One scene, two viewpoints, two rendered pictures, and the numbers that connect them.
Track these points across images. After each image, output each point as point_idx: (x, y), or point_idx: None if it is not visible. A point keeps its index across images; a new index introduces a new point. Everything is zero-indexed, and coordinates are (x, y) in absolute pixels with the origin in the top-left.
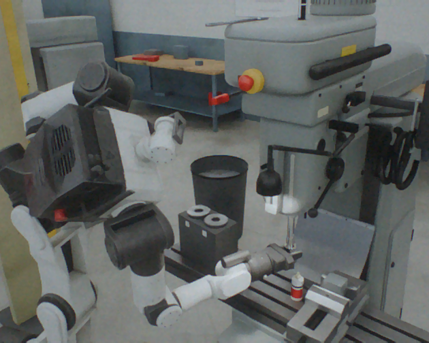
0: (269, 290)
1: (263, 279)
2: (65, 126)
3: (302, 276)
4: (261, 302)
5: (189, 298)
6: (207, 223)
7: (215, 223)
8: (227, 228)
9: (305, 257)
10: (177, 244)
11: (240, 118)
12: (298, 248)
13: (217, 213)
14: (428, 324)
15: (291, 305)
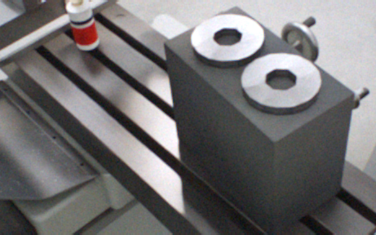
0: (134, 59)
1: (134, 89)
2: None
3: (67, 8)
4: (159, 37)
5: None
6: (255, 23)
7: (232, 21)
8: (198, 24)
9: None
10: (356, 234)
11: None
12: None
13: (216, 82)
14: None
15: (105, 30)
